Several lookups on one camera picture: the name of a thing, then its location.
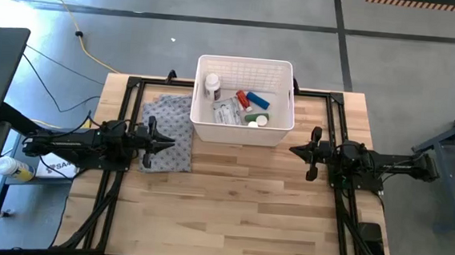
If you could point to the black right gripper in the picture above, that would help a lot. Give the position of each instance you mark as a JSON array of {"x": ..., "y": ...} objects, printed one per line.
[{"x": 328, "y": 154}]

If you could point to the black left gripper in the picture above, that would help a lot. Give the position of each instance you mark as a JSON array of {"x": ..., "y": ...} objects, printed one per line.
[{"x": 142, "y": 139}]

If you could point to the small white pill bottle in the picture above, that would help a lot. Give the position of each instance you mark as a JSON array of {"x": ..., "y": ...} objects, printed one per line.
[{"x": 262, "y": 120}]

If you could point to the green block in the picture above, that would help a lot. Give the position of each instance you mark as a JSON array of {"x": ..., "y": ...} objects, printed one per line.
[{"x": 251, "y": 117}]

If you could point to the blue rectangular block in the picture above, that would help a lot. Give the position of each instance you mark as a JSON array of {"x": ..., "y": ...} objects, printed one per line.
[{"x": 258, "y": 100}]

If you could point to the white printed gauze packet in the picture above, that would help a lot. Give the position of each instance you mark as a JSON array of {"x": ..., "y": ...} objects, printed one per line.
[{"x": 227, "y": 112}]

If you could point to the large white-capped bottle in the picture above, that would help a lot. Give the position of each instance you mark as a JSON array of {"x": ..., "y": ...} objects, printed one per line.
[{"x": 212, "y": 86}]

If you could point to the red medicine bottle white cap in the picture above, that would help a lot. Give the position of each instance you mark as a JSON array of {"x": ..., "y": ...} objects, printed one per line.
[{"x": 244, "y": 100}]

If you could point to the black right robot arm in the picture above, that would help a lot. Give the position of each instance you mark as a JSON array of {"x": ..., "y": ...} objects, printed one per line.
[{"x": 393, "y": 167}]

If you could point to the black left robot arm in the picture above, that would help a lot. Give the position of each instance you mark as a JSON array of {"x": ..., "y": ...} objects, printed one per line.
[{"x": 69, "y": 144}]

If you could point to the white plastic basket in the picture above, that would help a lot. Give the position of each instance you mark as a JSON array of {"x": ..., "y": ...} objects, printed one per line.
[{"x": 243, "y": 136}]

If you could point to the grey patterned cloth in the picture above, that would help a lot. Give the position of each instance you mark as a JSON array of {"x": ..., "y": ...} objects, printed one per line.
[{"x": 176, "y": 112}]

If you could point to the black table clamp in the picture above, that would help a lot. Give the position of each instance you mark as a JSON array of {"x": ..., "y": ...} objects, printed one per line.
[
  {"x": 295, "y": 86},
  {"x": 171, "y": 75}
]

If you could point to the white cardboard box with logo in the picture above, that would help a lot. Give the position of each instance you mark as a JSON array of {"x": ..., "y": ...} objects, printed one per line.
[{"x": 56, "y": 170}]

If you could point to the black phone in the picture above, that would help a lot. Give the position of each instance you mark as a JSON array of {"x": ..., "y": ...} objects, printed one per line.
[{"x": 372, "y": 242}]

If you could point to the white and yellow bottle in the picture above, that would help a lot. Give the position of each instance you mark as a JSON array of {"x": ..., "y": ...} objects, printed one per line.
[{"x": 16, "y": 169}]

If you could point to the black diagonal bar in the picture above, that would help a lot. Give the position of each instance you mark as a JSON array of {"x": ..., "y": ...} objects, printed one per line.
[{"x": 15, "y": 114}]

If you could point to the orange black striped strip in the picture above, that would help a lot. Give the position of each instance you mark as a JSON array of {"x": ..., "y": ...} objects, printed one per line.
[{"x": 429, "y": 5}]

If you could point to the black aluminium table frame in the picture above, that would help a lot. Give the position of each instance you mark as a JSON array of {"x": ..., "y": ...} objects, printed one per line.
[{"x": 158, "y": 81}]

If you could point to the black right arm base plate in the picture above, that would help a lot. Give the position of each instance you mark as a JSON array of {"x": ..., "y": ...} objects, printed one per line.
[{"x": 362, "y": 186}]

